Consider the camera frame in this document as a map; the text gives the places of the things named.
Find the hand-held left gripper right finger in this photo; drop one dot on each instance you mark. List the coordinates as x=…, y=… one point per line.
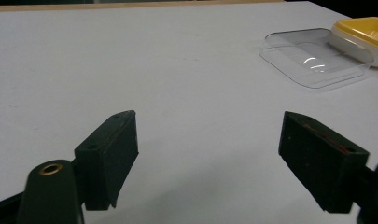
x=320, y=161

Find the clear plastic lid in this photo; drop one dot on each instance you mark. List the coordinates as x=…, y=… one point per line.
x=314, y=59

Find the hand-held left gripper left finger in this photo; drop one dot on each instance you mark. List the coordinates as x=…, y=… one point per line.
x=105, y=161

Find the yellow and white container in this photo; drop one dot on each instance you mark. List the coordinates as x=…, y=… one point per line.
x=361, y=39

